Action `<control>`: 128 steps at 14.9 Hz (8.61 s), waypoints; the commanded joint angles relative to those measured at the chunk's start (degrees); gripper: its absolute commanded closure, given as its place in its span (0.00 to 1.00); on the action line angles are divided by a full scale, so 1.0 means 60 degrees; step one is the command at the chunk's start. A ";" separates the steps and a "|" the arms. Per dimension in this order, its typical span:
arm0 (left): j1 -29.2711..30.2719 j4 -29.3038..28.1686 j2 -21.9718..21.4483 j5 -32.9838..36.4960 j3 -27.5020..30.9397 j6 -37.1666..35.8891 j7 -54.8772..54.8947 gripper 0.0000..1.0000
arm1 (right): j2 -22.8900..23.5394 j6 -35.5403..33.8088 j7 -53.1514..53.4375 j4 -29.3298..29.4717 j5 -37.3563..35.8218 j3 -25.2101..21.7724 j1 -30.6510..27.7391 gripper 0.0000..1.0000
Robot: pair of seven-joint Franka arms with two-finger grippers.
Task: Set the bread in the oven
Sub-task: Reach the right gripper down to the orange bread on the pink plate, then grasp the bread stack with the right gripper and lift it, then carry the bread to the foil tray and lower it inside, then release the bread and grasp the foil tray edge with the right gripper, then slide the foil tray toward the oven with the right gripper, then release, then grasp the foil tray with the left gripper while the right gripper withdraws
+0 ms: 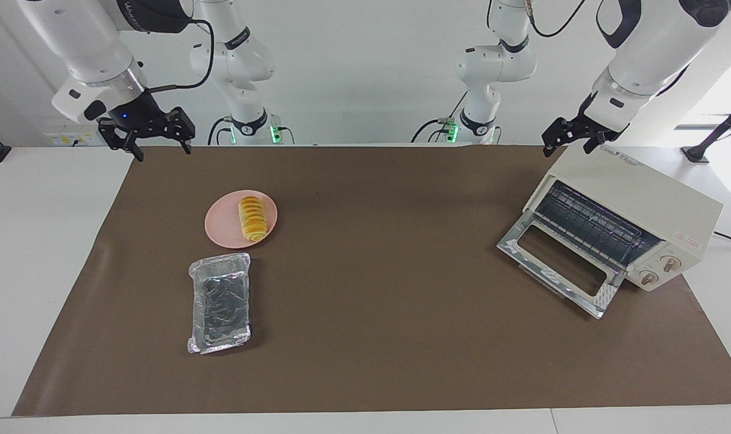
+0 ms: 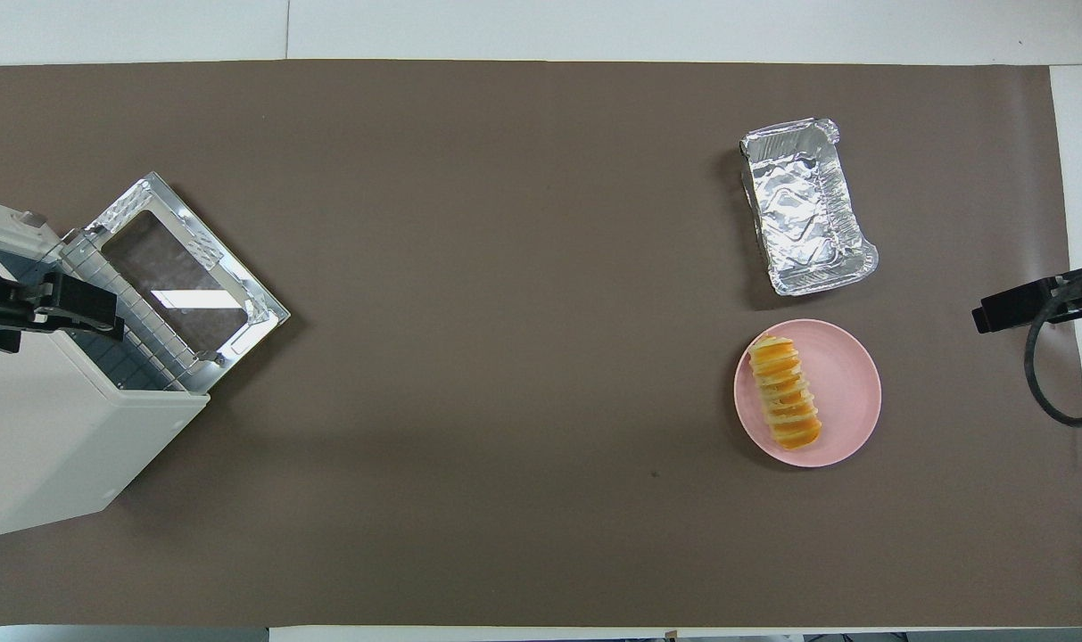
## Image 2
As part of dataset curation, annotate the glass oven door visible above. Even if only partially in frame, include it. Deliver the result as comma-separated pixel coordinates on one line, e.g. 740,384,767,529
84,171,292,395

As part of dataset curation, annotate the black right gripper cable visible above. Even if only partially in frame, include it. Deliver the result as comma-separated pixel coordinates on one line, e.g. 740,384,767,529
1025,267,1082,428

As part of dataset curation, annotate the metal oven wire rack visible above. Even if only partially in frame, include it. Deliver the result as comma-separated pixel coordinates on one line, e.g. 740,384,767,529
59,230,217,394

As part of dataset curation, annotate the brown table mat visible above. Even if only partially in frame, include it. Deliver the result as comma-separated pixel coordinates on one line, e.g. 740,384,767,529
0,60,1082,628

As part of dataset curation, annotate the sliced orange bread loaf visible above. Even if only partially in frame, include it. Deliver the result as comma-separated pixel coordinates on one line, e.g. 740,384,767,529
748,334,823,449

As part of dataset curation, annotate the pink round plate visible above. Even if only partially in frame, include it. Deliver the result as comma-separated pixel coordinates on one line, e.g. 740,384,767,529
733,318,883,468

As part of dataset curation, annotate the white toaster oven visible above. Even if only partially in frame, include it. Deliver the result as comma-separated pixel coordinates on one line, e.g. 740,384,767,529
0,192,211,539

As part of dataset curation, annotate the aluminium foil tray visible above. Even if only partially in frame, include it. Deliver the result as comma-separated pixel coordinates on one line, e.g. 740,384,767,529
739,118,880,297

